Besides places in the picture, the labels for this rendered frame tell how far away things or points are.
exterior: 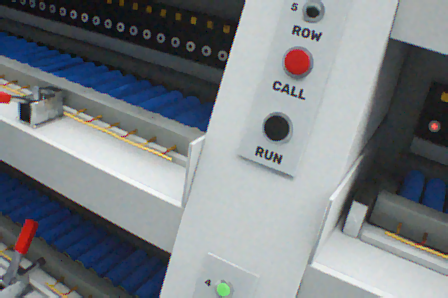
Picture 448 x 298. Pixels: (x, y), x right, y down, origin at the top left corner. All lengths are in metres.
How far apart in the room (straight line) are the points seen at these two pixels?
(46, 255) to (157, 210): 0.22
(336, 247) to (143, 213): 0.14
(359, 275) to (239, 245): 0.08
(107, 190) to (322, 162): 0.17
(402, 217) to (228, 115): 0.15
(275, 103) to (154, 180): 0.12
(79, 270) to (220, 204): 0.24
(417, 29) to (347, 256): 0.15
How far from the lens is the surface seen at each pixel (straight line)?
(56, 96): 0.44
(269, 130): 0.29
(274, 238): 0.31
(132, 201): 0.36
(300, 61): 0.29
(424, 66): 0.49
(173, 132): 0.38
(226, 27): 0.50
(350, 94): 0.29
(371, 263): 0.33
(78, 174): 0.39
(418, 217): 0.36
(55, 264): 0.53
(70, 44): 0.61
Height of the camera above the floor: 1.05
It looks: 12 degrees down
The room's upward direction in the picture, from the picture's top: 17 degrees clockwise
